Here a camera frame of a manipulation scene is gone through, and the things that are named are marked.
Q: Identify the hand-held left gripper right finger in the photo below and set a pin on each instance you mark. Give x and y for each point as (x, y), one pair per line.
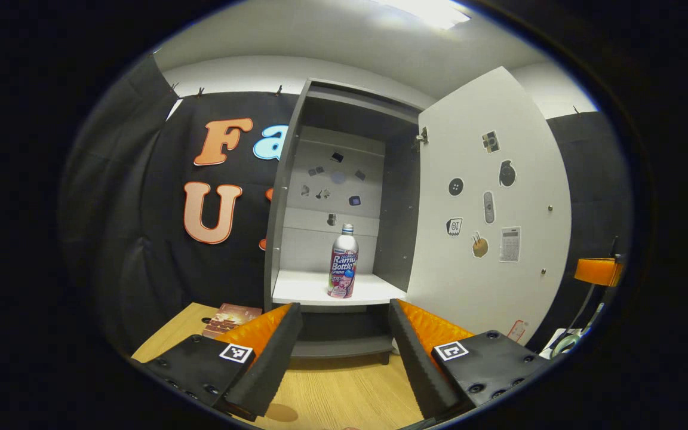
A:
(415, 364)

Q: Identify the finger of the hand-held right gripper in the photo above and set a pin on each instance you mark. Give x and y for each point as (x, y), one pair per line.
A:
(598, 272)

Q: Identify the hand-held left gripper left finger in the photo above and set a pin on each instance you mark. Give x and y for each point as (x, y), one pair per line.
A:
(272, 364)

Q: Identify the white cabinet door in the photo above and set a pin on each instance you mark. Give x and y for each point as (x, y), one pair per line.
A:
(523, 286)

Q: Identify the silver bottle with colourful label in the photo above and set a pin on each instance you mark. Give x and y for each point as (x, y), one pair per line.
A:
(343, 263)

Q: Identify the grey cabinet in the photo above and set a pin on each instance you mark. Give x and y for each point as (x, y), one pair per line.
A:
(401, 227)

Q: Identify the metal door hinge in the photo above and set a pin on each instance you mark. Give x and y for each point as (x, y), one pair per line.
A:
(421, 138)

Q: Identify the stack of brown books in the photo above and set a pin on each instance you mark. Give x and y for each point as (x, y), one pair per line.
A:
(233, 316)

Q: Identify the white and teal object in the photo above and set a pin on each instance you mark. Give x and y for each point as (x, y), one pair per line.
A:
(565, 345)

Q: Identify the ceiling light panel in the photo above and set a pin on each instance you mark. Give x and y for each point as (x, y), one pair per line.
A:
(433, 11)

